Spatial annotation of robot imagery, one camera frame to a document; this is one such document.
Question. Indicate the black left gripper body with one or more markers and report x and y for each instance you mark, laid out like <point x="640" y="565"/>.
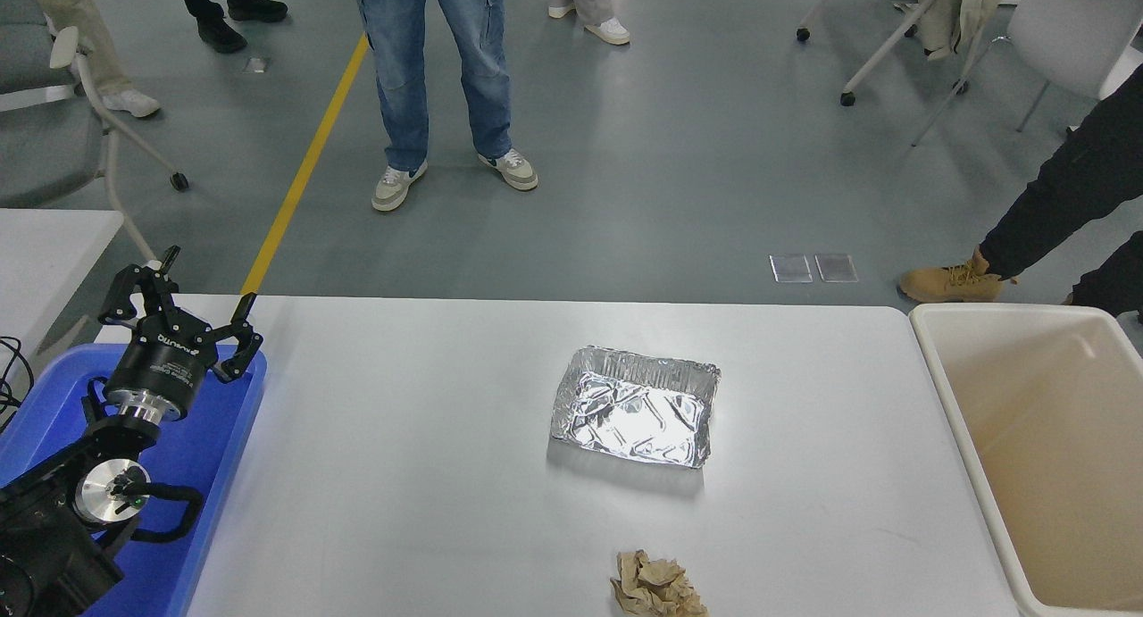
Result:
<point x="165" y="367"/>

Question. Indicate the silver foil tray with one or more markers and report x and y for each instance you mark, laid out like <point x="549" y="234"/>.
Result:
<point x="634" y="412"/>

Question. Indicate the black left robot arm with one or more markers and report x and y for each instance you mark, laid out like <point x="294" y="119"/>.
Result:
<point x="45" y="546"/>

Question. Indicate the white side table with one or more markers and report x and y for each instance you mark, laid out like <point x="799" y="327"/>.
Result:
<point x="45" y="260"/>

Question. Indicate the blue plastic tray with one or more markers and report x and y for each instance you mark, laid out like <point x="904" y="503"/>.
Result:
<point x="210" y="474"/>

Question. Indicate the grey office chair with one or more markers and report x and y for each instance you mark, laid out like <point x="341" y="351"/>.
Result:
<point x="45" y="153"/>

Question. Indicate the yellow floor tape line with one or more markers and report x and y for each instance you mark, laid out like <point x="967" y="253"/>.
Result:
<point x="308" y="162"/>

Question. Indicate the person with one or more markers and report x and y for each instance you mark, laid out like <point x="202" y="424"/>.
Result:
<point x="219" y="19"/>
<point x="607" y="23"/>
<point x="402" y="63"/>
<point x="1063" y="197"/>
<point x="80" y="28"/>

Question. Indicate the crumpled tan paper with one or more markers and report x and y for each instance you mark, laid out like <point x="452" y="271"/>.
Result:
<point x="656" y="586"/>

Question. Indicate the silver floor plate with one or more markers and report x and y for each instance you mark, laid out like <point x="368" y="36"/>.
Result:
<point x="790" y="269"/>
<point x="836" y="268"/>

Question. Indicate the white wheeled chair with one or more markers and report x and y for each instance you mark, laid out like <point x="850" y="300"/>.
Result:
<point x="884" y="50"/>

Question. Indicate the beige coat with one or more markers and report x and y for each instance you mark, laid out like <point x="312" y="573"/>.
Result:
<point x="955" y="10"/>

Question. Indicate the large pale plastic bin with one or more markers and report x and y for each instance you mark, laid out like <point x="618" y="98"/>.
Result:
<point x="1054" y="421"/>

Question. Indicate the white shell chair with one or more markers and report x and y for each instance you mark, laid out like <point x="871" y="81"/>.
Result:
<point x="1072" y="28"/>

